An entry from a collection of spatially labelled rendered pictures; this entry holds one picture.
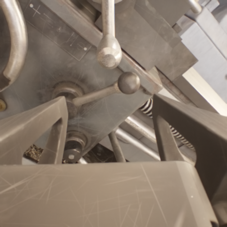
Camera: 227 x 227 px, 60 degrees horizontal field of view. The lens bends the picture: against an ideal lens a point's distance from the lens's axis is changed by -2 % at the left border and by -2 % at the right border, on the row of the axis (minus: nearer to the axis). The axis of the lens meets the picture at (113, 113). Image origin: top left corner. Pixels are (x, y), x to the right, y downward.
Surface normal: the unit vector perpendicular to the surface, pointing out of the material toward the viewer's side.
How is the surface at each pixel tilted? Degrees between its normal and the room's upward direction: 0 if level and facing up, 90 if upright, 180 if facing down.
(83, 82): 90
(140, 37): 90
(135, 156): 90
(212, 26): 62
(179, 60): 90
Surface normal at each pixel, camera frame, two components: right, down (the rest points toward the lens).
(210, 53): 0.02, 0.59
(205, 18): 0.33, 0.23
